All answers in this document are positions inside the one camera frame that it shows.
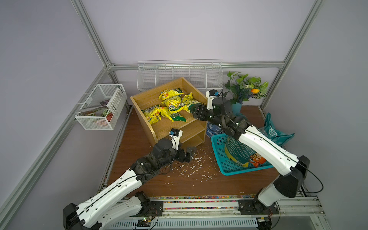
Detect teal plastic basket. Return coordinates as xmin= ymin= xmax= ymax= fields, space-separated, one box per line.
xmin=211 ymin=134 xmax=273 ymax=176

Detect yellow bag front left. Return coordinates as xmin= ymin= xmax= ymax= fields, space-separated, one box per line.
xmin=142 ymin=104 xmax=162 ymax=125

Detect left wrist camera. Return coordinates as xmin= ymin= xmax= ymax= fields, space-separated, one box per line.
xmin=169 ymin=128 xmax=183 ymax=150

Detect white wire side basket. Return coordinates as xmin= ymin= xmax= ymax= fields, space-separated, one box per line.
xmin=75 ymin=84 xmax=127 ymax=131

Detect teal vase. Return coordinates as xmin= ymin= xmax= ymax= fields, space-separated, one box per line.
xmin=232 ymin=103 xmax=242 ymax=115

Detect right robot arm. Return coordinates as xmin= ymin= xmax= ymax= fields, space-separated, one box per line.
xmin=189 ymin=97 xmax=310 ymax=214

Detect items in side basket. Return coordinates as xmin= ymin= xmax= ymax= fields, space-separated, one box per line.
xmin=79 ymin=100 xmax=113 ymax=122

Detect blue dotted work gloves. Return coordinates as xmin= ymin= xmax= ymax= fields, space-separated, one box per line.
xmin=206 ymin=122 xmax=224 ymax=138

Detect white wire wall rack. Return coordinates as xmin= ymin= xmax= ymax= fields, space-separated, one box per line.
xmin=137 ymin=59 xmax=223 ymax=91

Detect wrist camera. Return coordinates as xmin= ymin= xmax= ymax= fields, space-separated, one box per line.
xmin=169 ymin=128 xmax=183 ymax=150
xmin=206 ymin=89 xmax=219 ymax=110

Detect large green fertilizer bag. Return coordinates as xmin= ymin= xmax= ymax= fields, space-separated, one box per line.
xmin=224 ymin=137 xmax=255 ymax=167

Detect wooden two-tier shelf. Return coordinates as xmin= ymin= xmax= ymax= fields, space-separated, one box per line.
xmin=130 ymin=78 xmax=207 ymax=148

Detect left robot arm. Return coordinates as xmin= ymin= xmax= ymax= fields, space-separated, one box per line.
xmin=63 ymin=139 xmax=196 ymax=230

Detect artificial green plant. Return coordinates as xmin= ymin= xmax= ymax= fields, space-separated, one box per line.
xmin=223 ymin=71 xmax=269 ymax=104

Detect yellow bag top back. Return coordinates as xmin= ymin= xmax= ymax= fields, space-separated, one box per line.
xmin=159 ymin=88 xmax=184 ymax=107

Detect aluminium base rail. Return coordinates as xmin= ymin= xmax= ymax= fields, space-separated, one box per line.
xmin=77 ymin=195 xmax=327 ymax=230

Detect yellow green bag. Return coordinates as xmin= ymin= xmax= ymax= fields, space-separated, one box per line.
xmin=181 ymin=93 xmax=203 ymax=113
xmin=160 ymin=106 xmax=187 ymax=122

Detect green orange fertilizer bag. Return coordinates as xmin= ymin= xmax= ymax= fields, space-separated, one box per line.
xmin=250 ymin=113 xmax=295 ymax=168

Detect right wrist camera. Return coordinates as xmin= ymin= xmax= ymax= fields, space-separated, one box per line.
xmin=206 ymin=89 xmax=219 ymax=110

